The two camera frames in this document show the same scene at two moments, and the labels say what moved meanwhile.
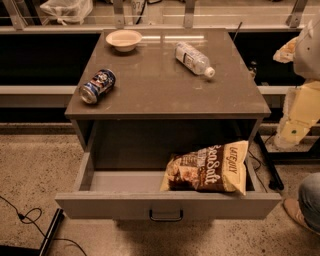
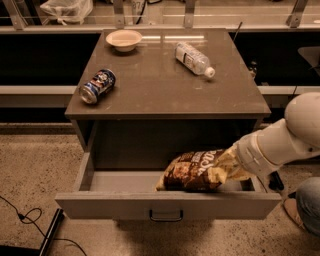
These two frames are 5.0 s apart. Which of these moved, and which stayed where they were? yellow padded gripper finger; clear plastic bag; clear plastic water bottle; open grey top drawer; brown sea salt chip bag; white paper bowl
Moved: yellow padded gripper finger; brown sea salt chip bag
Stayed: open grey top drawer; white paper bowl; clear plastic water bottle; clear plastic bag
